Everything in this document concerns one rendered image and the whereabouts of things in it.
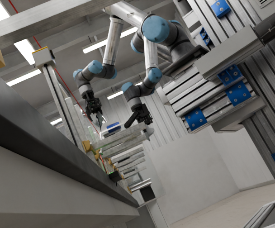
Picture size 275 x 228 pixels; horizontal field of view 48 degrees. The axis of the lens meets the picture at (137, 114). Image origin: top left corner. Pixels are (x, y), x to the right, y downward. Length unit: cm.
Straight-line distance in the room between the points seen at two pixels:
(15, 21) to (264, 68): 127
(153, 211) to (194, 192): 646
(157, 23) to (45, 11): 99
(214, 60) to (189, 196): 934
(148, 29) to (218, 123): 57
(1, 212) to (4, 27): 29
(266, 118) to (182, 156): 914
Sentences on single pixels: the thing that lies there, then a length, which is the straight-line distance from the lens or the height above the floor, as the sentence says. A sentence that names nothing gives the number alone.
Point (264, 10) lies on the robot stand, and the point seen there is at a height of 107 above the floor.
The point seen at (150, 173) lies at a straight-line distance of 419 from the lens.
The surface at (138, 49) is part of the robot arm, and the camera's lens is 209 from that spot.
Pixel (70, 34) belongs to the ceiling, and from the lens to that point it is 761.
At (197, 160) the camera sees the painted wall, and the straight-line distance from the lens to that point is 1069.
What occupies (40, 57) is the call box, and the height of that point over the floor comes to 118.
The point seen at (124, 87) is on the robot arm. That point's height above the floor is 116.
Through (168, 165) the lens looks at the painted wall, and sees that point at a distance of 1061.
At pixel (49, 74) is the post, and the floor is 110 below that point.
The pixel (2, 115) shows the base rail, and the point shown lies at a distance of 41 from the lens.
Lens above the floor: 45
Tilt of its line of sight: 18 degrees up
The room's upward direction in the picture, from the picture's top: 25 degrees counter-clockwise
